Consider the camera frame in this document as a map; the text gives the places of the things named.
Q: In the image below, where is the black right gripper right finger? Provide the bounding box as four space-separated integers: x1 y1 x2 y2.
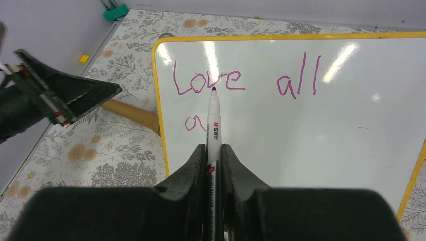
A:
222 144 406 240

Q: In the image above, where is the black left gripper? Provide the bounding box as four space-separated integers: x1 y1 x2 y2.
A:
1 49 122 143

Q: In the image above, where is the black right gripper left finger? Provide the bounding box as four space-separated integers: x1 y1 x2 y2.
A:
8 144 206 240

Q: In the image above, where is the red tip white marker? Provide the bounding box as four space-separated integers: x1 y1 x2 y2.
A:
203 87 224 240

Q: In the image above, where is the yellow framed whiteboard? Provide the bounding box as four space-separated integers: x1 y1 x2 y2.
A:
151 32 425 217

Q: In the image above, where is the yellow small cube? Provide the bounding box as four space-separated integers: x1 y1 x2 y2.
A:
79 55 90 65

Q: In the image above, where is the floral table mat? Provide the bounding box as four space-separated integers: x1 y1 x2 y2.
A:
1 10 380 240

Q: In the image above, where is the teal corner clamp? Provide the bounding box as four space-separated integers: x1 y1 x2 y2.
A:
103 4 129 21

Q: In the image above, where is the wooden rolling pin handle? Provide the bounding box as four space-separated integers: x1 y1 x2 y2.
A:
100 99 161 136

